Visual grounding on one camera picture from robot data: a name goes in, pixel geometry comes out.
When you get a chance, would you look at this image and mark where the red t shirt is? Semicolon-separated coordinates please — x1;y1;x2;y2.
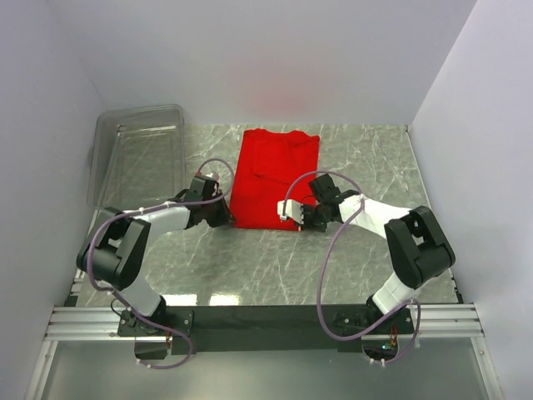
230;128;320;231

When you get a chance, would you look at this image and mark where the clear plastic bin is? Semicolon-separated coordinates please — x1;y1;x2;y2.
87;104;187;210

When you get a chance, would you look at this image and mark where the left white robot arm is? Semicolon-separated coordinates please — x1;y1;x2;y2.
76;173;232;335

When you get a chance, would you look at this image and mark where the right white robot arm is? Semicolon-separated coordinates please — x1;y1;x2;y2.
277;173;456;333

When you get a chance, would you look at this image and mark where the black base beam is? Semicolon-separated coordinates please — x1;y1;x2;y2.
117;304;415;355

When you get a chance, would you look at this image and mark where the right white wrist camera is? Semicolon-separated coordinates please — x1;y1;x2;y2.
276;199;304;225

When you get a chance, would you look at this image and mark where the aluminium rail frame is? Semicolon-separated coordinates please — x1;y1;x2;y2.
43;207;486;343

